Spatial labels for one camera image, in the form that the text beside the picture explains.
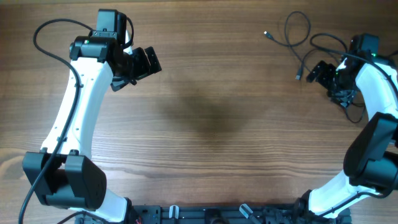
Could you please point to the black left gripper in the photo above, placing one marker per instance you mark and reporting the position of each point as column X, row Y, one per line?
column 143, row 68

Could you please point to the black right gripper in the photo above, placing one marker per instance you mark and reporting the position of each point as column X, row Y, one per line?
column 344, row 98

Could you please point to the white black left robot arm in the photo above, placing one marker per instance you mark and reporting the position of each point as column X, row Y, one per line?
column 62, row 174

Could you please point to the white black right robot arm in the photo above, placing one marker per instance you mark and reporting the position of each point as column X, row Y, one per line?
column 369, row 170

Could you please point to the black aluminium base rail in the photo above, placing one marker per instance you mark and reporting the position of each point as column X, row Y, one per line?
column 276, row 213

